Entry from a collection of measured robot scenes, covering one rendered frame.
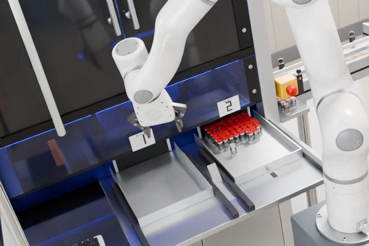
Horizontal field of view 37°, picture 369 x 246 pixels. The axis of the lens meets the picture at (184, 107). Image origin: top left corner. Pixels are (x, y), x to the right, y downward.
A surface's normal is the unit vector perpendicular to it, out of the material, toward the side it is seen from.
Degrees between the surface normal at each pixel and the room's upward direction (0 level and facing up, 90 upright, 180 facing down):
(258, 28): 90
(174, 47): 75
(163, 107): 105
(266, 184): 0
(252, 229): 90
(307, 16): 43
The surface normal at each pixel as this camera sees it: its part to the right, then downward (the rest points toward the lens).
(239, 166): -0.20, -0.86
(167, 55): 0.54, 0.06
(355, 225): 0.05, 0.48
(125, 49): -0.27, -0.64
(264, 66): 0.37, 0.38
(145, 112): -0.03, 0.72
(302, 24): -0.69, -0.13
